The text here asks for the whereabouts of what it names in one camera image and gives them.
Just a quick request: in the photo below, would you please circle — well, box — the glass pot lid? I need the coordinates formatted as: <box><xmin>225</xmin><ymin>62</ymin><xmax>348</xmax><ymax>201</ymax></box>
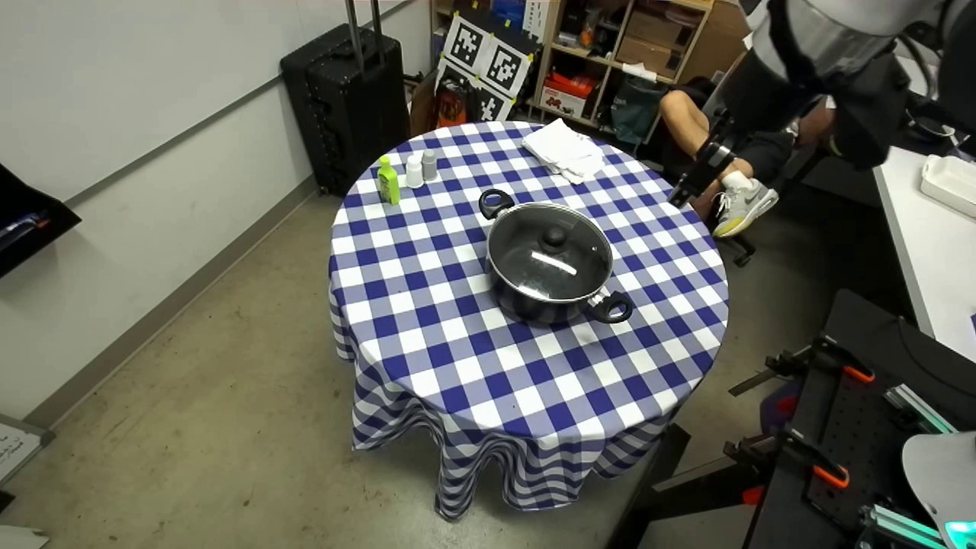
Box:
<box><xmin>486</xmin><ymin>201</ymin><xmax>615</xmax><ymax>305</ymax></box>

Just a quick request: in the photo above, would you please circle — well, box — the black cooking pot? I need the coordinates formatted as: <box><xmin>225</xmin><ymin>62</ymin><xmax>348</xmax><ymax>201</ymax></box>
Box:
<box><xmin>478</xmin><ymin>188</ymin><xmax>635</xmax><ymax>326</ymax></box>

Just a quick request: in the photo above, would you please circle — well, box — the person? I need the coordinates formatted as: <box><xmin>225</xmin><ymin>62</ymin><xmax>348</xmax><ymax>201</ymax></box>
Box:
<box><xmin>659</xmin><ymin>72</ymin><xmax>840</xmax><ymax>239</ymax></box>

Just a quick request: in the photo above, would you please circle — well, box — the wooden shelf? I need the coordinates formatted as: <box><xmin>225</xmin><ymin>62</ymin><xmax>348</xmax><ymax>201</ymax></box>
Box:
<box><xmin>429</xmin><ymin>0</ymin><xmax>719</xmax><ymax>132</ymax></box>

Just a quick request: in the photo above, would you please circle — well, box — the green bag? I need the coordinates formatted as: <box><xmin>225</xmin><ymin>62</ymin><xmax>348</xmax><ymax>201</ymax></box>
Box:
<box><xmin>609</xmin><ymin>74</ymin><xmax>669</xmax><ymax>146</ymax></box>

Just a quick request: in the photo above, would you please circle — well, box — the white tray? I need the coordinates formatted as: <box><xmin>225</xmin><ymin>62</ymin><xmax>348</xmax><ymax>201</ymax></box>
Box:
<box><xmin>920</xmin><ymin>154</ymin><xmax>976</xmax><ymax>220</ymax></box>

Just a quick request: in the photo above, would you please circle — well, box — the red box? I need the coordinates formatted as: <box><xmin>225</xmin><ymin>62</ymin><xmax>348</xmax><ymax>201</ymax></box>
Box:
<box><xmin>539</xmin><ymin>72</ymin><xmax>597</xmax><ymax>120</ymax></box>

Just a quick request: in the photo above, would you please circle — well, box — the white folded cloth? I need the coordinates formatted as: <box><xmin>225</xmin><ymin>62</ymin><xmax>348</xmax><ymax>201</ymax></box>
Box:
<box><xmin>522</xmin><ymin>118</ymin><xmax>608</xmax><ymax>185</ymax></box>

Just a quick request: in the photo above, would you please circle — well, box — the white desk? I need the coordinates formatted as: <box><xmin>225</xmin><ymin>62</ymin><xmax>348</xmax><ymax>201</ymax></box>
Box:
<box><xmin>872</xmin><ymin>143</ymin><xmax>976</xmax><ymax>364</ymax></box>

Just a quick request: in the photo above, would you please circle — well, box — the black orange clamp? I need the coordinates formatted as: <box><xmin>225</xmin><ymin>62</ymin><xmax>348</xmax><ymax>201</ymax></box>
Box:
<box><xmin>727</xmin><ymin>334</ymin><xmax>877</xmax><ymax>398</ymax></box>
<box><xmin>722</xmin><ymin>428</ymin><xmax>852</xmax><ymax>490</ymax></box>

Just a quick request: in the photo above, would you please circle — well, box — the fiducial marker box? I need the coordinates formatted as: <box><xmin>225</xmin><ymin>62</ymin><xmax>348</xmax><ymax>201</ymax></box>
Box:
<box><xmin>435</xmin><ymin>10</ymin><xmax>541</xmax><ymax>124</ymax></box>

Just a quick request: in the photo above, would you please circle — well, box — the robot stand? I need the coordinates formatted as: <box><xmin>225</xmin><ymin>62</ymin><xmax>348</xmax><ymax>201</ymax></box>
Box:
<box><xmin>606</xmin><ymin>288</ymin><xmax>976</xmax><ymax>549</ymax></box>

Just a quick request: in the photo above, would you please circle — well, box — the green bottle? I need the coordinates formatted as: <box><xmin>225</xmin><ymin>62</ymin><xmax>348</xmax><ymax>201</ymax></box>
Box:
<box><xmin>377</xmin><ymin>155</ymin><xmax>402</xmax><ymax>206</ymax></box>

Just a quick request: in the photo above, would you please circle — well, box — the blue white checked tablecloth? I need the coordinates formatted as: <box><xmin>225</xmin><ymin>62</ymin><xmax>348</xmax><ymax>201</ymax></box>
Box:
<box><xmin>328</xmin><ymin>120</ymin><xmax>730</xmax><ymax>522</ymax></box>

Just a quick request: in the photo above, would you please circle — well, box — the black suitcase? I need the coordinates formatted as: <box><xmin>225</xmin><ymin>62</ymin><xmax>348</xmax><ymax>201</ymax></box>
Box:
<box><xmin>279</xmin><ymin>0</ymin><xmax>412</xmax><ymax>198</ymax></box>

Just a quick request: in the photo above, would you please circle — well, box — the black monitor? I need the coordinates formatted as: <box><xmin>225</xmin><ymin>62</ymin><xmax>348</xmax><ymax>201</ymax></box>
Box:
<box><xmin>0</xmin><ymin>163</ymin><xmax>83</xmax><ymax>280</ymax></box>

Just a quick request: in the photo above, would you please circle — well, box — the white paper sheet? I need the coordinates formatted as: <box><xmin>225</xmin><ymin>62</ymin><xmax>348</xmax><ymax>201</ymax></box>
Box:
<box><xmin>0</xmin><ymin>415</ymin><xmax>56</xmax><ymax>489</ymax></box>

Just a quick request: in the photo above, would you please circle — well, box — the aluminium rail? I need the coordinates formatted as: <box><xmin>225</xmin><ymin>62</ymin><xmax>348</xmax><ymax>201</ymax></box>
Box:
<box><xmin>883</xmin><ymin>384</ymin><xmax>957</xmax><ymax>436</ymax></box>
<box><xmin>860</xmin><ymin>502</ymin><xmax>950</xmax><ymax>549</ymax></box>

